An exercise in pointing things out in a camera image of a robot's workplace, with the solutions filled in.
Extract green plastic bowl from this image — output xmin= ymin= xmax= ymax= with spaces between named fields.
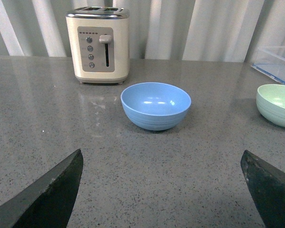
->
xmin=256 ymin=84 xmax=285 ymax=127

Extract clear plastic food container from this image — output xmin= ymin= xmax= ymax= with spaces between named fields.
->
xmin=252 ymin=46 xmax=285 ymax=85

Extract cream two-slot toaster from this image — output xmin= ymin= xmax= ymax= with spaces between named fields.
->
xmin=66 ymin=6 xmax=130 ymax=84

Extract white curtain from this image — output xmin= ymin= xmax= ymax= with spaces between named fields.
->
xmin=0 ymin=0 xmax=285 ymax=62

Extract blue plastic bowl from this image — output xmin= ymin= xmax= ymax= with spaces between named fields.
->
xmin=121 ymin=82 xmax=191 ymax=131

